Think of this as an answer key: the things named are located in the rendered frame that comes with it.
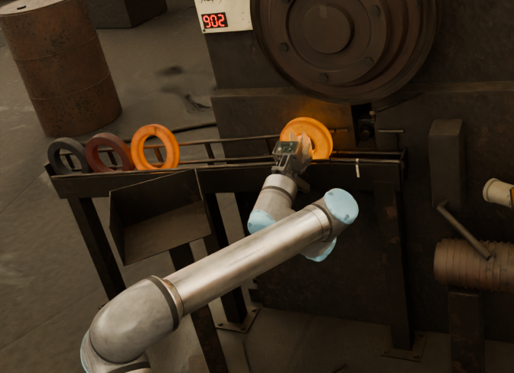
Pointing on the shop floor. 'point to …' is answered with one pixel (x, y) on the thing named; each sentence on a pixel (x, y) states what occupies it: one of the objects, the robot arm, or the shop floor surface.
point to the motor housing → (470, 294)
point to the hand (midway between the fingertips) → (304, 137)
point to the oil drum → (61, 62)
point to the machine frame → (350, 259)
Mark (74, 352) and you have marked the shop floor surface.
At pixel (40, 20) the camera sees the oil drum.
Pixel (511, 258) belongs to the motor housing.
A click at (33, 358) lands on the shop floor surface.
